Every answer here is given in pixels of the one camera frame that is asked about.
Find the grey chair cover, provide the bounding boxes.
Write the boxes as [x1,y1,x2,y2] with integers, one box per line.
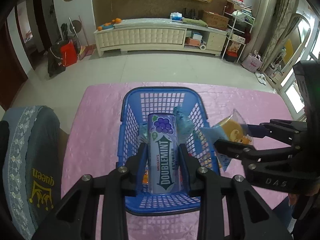
[1,106,62,239]

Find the dark wooden door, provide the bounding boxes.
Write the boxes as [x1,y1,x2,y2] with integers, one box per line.
[0,20,28,111]

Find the teal wafer snack bag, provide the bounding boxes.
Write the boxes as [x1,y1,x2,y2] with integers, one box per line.
[138,124,148,144]

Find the pink bag on floor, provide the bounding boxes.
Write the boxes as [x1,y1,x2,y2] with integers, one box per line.
[241,50,263,73]

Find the blue plastic basket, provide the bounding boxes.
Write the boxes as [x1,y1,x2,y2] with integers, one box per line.
[117,87,220,216]

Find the purple Doublemint gum box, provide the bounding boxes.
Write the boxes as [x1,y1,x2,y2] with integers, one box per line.
[148,113,180,194]

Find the cardboard box on cabinet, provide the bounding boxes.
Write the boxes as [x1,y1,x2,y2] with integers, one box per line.
[202,11,229,31]

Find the blue fox bread pack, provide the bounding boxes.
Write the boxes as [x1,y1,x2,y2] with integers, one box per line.
[198,108,254,173]
[173,106,195,144]

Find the tissue box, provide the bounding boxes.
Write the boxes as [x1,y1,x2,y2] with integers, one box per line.
[169,12,183,22]

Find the red bag on floor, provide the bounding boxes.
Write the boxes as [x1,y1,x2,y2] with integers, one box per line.
[60,41,78,67]

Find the cream TV cabinet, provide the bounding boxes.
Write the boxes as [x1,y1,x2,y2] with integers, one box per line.
[94,18,227,56]

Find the oranges on blue plate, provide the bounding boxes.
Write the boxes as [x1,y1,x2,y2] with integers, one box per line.
[97,18,122,31]

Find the black bag on floor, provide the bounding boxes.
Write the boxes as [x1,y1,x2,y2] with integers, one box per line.
[48,42,66,78]

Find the white metal shelf rack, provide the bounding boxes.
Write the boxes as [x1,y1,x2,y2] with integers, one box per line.
[221,2,255,63]

